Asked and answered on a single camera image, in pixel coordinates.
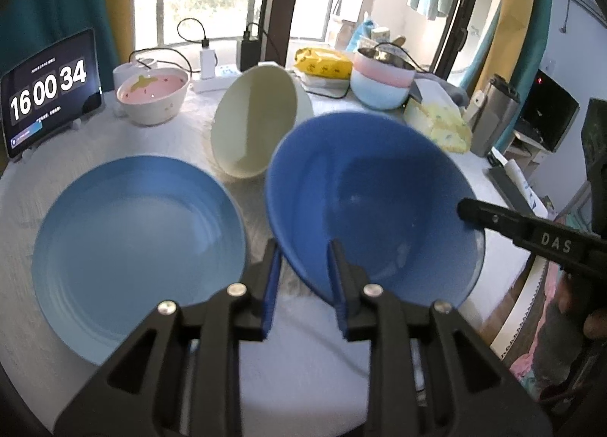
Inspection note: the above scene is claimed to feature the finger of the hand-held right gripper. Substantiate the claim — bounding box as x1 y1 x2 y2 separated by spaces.
456 197 534 248

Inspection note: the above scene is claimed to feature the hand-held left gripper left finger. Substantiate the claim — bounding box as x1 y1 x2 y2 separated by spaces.
53 239 285 437

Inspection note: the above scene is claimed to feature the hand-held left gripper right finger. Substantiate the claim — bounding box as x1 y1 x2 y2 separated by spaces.
328 239 553 437

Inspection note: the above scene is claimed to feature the dark blue bowl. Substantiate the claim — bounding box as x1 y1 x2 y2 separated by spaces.
264 112 485 310

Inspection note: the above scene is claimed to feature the large light blue plate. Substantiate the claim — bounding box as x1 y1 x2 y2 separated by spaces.
32 156 247 366

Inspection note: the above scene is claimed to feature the pale green bowl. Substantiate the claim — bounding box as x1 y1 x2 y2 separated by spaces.
210 64 315 182

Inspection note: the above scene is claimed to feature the strawberry print bowl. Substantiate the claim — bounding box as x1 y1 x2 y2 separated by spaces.
116 68 190 126

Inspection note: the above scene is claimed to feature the person's right hand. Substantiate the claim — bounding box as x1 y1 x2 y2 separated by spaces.
552 271 607 340

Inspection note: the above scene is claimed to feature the white tube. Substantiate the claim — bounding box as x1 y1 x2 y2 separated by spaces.
505 159 548 217

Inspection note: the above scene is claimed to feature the dark green cloth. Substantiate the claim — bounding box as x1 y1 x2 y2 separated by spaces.
581 98 607 241

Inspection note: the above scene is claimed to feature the yellow tissue pack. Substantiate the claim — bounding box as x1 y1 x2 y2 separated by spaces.
403 79 473 153

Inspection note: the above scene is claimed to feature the person's printed clothing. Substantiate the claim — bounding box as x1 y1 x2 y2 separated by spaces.
510 216 607 402

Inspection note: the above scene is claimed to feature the black monitor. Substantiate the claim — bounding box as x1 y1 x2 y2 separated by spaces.
514 68 580 153

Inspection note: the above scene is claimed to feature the light blue bowl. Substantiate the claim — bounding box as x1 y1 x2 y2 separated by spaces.
350 72 411 110

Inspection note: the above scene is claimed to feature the pink steel-lined bowl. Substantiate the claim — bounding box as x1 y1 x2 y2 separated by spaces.
353 49 417 89

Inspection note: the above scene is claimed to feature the white wipes pack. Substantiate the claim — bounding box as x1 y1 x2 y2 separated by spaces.
301 72 354 99

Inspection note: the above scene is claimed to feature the yellow curtain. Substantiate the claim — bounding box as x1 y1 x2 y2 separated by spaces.
102 0 138 63
479 0 541 101

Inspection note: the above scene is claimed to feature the white power strip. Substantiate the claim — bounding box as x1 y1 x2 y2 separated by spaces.
190 64 242 94

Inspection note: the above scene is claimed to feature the yellow wipes pack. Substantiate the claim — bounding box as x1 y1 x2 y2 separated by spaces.
294 47 354 80

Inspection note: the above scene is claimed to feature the blue plastic bag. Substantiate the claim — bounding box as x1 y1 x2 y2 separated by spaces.
346 15 380 53

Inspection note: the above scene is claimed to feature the white charger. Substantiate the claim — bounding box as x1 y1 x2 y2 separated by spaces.
199 41 218 80

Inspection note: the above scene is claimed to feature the black charger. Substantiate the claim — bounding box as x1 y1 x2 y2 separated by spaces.
239 31 261 72

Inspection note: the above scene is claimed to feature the white tablet stand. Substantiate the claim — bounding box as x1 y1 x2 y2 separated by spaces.
9 102 106 163

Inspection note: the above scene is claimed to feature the white cup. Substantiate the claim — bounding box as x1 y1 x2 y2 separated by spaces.
112 58 157 93

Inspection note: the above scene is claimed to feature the tablet with clock display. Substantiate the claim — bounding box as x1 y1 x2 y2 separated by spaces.
0 28 104 159

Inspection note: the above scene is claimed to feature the black cable over basket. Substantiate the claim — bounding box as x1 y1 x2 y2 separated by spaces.
367 41 430 74

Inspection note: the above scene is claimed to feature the long black table cable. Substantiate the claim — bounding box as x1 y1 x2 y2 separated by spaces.
303 81 352 100

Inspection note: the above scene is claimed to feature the dark sliding door frame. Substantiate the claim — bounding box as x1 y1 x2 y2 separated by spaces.
439 0 491 82

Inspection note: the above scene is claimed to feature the black tablet charging cable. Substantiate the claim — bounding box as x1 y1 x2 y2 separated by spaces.
129 17 212 74

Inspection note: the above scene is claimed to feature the dark window frame post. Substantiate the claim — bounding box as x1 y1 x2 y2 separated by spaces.
258 0 309 68

